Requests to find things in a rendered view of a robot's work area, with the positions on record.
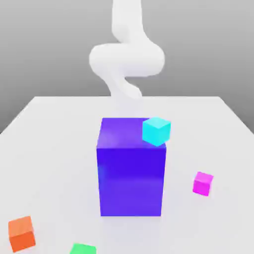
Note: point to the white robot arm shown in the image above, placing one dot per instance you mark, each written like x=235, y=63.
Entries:
x=127, y=59

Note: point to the small cyan cube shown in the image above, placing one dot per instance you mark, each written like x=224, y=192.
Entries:
x=156, y=132

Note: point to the small magenta cube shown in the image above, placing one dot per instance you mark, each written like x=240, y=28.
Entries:
x=202, y=184

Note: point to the small green cube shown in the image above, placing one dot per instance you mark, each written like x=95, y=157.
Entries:
x=82, y=249

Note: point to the small orange cube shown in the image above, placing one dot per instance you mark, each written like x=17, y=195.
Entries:
x=20, y=234

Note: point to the large purple box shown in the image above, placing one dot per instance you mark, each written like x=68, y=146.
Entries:
x=131, y=178

